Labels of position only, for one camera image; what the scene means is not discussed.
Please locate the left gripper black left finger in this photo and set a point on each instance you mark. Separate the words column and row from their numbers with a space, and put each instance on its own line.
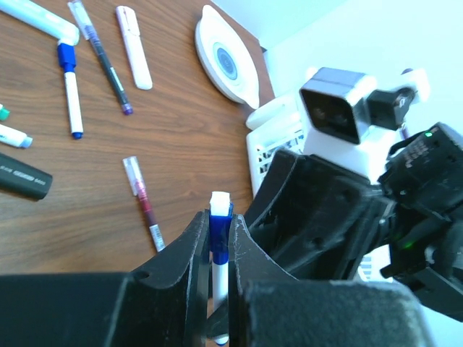
column 161, row 303

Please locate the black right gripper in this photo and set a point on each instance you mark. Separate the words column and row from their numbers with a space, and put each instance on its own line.
column 317, row 220

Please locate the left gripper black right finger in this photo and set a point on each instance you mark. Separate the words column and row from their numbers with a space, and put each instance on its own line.
column 269, row 307

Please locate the red gel pen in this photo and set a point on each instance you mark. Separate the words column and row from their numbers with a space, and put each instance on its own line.
column 137, row 183

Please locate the purple black highlighter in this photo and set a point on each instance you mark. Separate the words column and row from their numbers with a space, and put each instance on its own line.
column 22, row 179

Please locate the green cap white marker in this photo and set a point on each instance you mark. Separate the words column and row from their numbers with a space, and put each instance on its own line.
column 4, row 113

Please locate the light blue highlighter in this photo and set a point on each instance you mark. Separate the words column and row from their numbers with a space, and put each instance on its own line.
column 42, row 19

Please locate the dark purple gel pen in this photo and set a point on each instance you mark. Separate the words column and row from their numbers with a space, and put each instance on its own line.
column 90, row 34

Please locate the white plastic dish rack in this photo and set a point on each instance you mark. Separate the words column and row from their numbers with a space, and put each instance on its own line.
column 282, row 127

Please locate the cream plate with grey spiral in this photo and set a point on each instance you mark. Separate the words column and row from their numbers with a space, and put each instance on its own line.
column 226, row 59

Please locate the blue cap whiteboard marker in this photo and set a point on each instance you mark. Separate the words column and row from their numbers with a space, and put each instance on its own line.
column 67, row 61

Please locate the pink highlighter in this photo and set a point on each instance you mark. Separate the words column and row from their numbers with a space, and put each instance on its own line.
column 134, row 48

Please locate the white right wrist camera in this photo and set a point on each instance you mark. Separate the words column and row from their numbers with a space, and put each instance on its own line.
column 354, row 120

